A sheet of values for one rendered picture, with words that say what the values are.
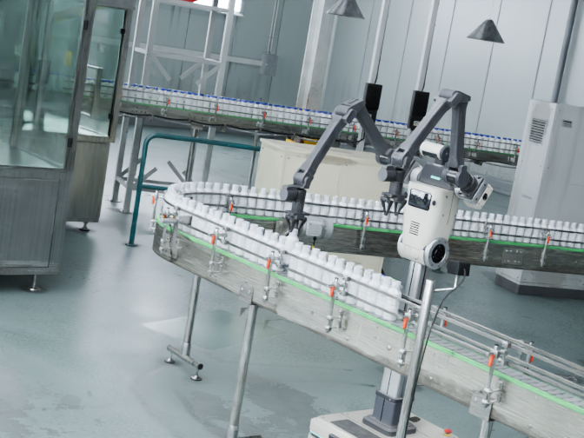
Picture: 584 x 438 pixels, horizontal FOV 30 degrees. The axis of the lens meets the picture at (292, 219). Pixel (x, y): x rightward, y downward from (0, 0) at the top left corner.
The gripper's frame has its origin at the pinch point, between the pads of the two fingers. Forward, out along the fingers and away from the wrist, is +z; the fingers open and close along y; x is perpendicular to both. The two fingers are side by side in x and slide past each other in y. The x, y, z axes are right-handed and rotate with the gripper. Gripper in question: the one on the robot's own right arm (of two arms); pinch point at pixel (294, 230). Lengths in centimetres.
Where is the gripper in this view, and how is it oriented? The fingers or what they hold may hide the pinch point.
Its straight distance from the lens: 505.6
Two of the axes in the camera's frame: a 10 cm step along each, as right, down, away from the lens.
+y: -7.7, -0.1, -6.4
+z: -1.5, 9.7, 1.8
